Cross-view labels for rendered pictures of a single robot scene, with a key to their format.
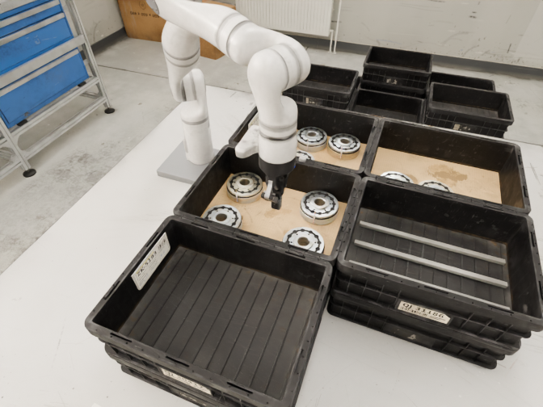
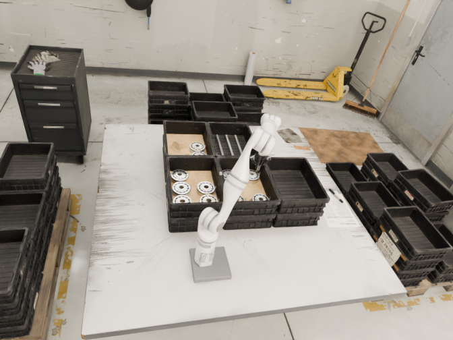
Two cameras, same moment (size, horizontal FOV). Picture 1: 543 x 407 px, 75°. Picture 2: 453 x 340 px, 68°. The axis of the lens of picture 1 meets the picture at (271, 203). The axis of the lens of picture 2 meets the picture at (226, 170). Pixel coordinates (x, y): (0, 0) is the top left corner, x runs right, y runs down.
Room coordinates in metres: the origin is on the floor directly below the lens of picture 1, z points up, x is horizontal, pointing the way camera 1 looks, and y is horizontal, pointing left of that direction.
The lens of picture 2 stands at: (1.68, 1.09, 2.15)
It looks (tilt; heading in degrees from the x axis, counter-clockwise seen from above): 39 degrees down; 231
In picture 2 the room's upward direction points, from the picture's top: 11 degrees clockwise
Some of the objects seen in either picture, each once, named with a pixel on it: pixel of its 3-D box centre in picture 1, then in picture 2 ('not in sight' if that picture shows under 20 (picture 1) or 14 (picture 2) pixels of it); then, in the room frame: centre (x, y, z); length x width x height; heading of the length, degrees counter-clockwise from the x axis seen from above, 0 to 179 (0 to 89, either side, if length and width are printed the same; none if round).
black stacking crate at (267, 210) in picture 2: (271, 210); (245, 185); (0.64, 0.00, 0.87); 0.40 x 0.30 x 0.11; 69
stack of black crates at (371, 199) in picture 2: not in sight; (369, 212); (-0.61, 0.22, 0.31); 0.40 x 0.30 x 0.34; 70
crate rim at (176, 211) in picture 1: (271, 196); (246, 179); (0.64, 0.00, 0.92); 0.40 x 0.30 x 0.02; 69
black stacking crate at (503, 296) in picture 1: (431, 254); (231, 146); (0.50, -0.37, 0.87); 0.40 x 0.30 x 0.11; 69
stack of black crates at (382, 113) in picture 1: (380, 130); (19, 233); (1.83, -0.66, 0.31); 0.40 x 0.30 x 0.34; 70
